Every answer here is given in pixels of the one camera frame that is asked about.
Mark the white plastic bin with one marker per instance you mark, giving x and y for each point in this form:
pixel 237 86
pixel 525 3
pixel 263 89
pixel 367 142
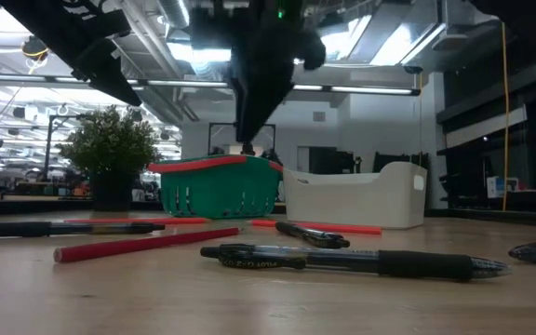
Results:
pixel 356 200

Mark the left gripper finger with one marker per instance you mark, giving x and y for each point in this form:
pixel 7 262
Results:
pixel 114 79

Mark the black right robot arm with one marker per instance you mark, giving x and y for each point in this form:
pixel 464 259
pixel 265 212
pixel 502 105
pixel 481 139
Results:
pixel 528 23

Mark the long white light bar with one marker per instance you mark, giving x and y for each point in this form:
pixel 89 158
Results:
pixel 370 89

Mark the green basket with orange rim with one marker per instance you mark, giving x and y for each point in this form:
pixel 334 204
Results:
pixel 217 191

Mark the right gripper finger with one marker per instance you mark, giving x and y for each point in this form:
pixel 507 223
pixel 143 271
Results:
pixel 256 107

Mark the orange pencil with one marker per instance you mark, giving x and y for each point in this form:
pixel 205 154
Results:
pixel 356 229
pixel 179 221

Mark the black aluminium table frame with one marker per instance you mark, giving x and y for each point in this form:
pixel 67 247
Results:
pixel 40 205

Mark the black metal gantry frame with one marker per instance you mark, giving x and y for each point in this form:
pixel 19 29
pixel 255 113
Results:
pixel 212 139

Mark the black background equipment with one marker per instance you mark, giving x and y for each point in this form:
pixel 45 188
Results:
pixel 328 160
pixel 389 160

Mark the green plant in black pot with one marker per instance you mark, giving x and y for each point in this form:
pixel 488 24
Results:
pixel 110 139

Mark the red pencil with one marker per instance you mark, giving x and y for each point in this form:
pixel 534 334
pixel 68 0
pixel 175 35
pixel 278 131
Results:
pixel 133 245

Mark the person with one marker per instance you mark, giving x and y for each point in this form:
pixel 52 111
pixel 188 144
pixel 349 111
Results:
pixel 248 149

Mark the white box with blue print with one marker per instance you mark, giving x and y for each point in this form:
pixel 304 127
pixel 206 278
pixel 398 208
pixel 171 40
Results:
pixel 496 186

